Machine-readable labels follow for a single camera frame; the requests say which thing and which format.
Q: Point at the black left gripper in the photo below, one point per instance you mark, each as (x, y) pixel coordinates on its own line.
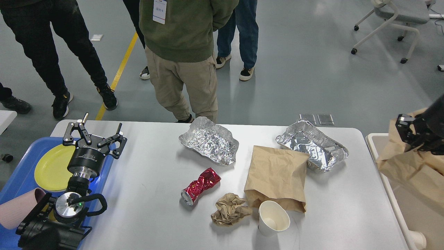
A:
(88, 162)

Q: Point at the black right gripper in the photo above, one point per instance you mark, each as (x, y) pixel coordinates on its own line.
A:
(429, 128)

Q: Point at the yellow plastic plate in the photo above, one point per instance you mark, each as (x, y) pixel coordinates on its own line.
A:
(51, 172)

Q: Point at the foil tray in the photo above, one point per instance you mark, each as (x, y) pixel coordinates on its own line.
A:
(211, 140)
(323, 151)

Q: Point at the pink mug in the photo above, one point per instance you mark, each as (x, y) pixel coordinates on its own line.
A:
(14, 211)

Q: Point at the large brown paper bag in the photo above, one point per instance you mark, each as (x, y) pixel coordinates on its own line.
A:
(278, 175)

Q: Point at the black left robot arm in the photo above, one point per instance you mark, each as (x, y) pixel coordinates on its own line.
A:
(55, 223)

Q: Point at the white side table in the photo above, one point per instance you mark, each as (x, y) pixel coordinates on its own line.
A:
(6, 117)

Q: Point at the beige plastic bin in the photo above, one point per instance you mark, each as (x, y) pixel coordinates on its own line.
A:
(422, 226)

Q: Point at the person dark shoes far left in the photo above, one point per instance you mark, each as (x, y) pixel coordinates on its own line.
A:
(13, 103)

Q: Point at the grey office chair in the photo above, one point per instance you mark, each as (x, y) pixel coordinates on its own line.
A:
(399, 14)

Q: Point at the crushed red can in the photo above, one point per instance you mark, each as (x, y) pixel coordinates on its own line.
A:
(206, 180)

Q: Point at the person green sweater khaki trousers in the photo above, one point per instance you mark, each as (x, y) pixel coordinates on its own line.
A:
(179, 50)

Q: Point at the person black trousers black shoes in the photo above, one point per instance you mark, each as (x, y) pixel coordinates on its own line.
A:
(33, 22)

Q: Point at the person dark trousers black sneakers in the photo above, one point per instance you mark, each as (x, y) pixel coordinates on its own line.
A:
(132, 7)

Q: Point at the crumpled brown paper ball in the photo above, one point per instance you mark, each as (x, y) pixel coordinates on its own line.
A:
(230, 210)

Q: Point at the white paper cup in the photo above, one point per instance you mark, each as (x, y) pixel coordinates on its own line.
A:
(272, 218)

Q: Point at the person blue jeans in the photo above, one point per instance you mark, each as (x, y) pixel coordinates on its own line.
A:
(243, 18)

